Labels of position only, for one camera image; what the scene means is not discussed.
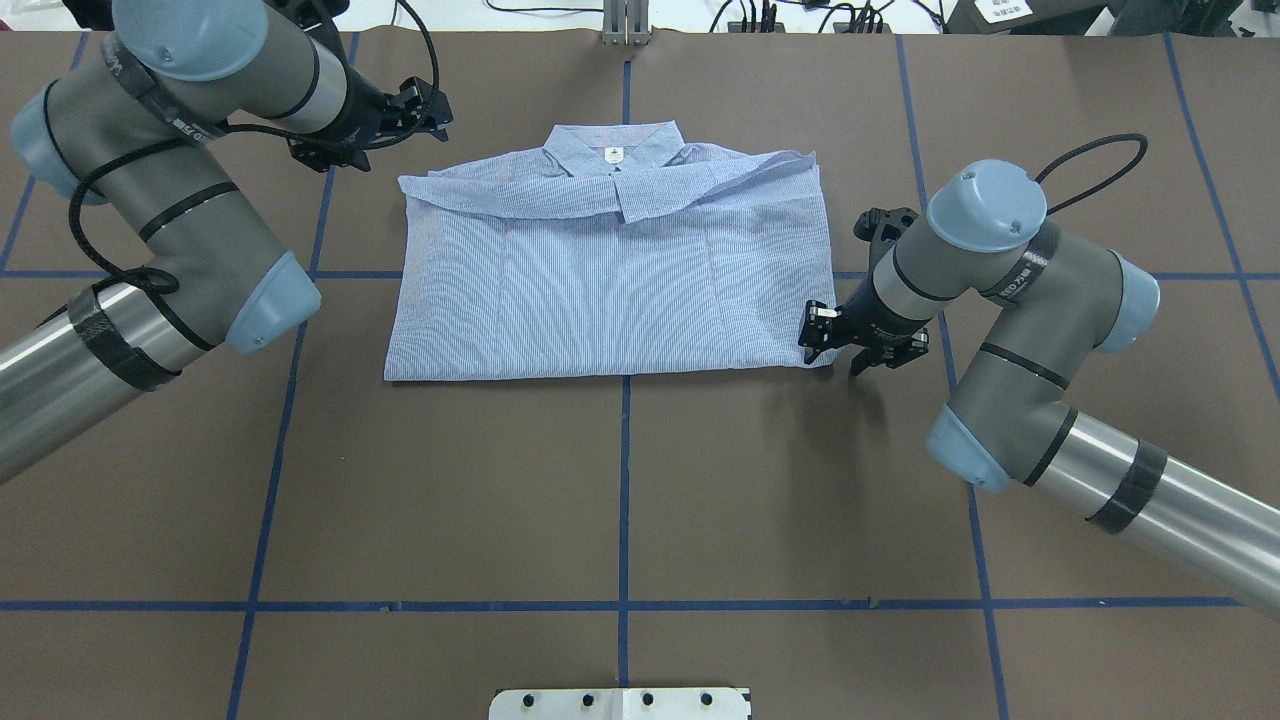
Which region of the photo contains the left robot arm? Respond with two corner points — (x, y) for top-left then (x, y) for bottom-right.
(3, 1), (453, 480)

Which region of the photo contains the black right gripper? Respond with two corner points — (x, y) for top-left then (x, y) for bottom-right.
(797, 281), (931, 377)

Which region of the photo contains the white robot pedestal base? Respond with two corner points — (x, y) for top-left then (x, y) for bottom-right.
(488, 687), (754, 719)

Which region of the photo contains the right arm camera mount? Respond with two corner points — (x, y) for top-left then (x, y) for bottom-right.
(852, 208), (920, 273)

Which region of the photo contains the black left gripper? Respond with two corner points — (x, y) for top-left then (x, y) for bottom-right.
(288, 76), (454, 172)

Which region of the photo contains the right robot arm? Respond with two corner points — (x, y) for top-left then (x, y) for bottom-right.
(797, 159), (1279, 618)

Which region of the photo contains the blue striped button shirt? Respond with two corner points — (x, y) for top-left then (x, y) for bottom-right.
(384, 122), (835, 382)

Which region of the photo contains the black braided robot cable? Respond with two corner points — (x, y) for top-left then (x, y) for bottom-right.
(1034, 135), (1149, 215)

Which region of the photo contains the grey metal bracket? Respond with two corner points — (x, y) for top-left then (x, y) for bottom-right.
(602, 0), (652, 46)

